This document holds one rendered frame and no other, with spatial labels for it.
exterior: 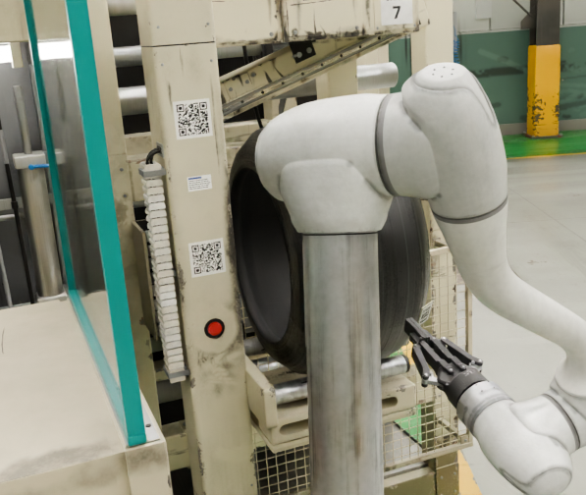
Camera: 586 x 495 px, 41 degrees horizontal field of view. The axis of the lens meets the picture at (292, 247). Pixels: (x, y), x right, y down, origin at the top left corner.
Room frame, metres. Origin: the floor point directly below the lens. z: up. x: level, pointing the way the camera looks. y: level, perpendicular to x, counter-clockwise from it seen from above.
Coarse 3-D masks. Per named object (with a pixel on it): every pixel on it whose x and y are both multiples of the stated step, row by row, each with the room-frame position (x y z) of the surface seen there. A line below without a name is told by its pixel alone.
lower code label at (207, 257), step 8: (216, 240) 1.58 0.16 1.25; (192, 248) 1.56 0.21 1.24; (200, 248) 1.56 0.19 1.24; (208, 248) 1.57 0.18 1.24; (216, 248) 1.58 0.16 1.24; (192, 256) 1.56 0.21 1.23; (200, 256) 1.56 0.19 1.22; (208, 256) 1.57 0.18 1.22; (216, 256) 1.57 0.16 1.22; (224, 256) 1.58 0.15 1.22; (192, 264) 1.56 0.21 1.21; (200, 264) 1.56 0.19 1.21; (208, 264) 1.57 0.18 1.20; (216, 264) 1.57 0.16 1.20; (224, 264) 1.58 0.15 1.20; (192, 272) 1.56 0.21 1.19; (200, 272) 1.56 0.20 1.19; (208, 272) 1.57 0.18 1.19; (216, 272) 1.57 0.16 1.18
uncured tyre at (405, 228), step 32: (256, 192) 1.97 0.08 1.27; (256, 224) 1.98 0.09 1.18; (288, 224) 1.51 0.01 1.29; (384, 224) 1.51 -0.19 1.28; (416, 224) 1.54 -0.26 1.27; (256, 256) 1.97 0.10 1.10; (288, 256) 1.51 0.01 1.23; (384, 256) 1.49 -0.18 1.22; (416, 256) 1.52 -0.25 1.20; (256, 288) 1.92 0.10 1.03; (288, 288) 1.95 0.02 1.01; (384, 288) 1.49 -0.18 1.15; (416, 288) 1.52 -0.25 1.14; (256, 320) 1.77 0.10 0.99; (288, 320) 1.87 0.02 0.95; (384, 320) 1.51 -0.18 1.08; (416, 320) 1.55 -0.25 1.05; (288, 352) 1.57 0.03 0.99; (384, 352) 1.58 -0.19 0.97
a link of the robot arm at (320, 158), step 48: (384, 96) 0.99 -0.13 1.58; (288, 144) 1.00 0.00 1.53; (336, 144) 0.96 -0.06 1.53; (288, 192) 0.99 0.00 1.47; (336, 192) 0.96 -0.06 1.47; (384, 192) 0.97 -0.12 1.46; (336, 240) 0.96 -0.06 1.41; (336, 288) 0.95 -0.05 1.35; (336, 336) 0.93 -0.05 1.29; (336, 384) 0.92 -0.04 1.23; (336, 432) 0.90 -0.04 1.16; (336, 480) 0.89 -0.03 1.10
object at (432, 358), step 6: (420, 342) 1.36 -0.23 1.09; (426, 348) 1.34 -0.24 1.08; (426, 354) 1.33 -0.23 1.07; (432, 354) 1.32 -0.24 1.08; (426, 360) 1.33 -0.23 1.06; (432, 360) 1.32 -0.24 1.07; (438, 360) 1.30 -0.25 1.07; (444, 360) 1.30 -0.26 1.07; (432, 366) 1.32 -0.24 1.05; (438, 366) 1.30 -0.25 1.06; (444, 366) 1.28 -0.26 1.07; (450, 366) 1.28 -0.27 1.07; (450, 372) 1.26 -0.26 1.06
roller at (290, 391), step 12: (384, 360) 1.64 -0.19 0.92; (396, 360) 1.65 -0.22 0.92; (408, 360) 1.66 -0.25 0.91; (384, 372) 1.63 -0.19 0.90; (396, 372) 1.64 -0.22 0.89; (276, 384) 1.56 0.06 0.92; (288, 384) 1.56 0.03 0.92; (300, 384) 1.56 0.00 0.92; (276, 396) 1.53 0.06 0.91; (288, 396) 1.54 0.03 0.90; (300, 396) 1.55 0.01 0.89
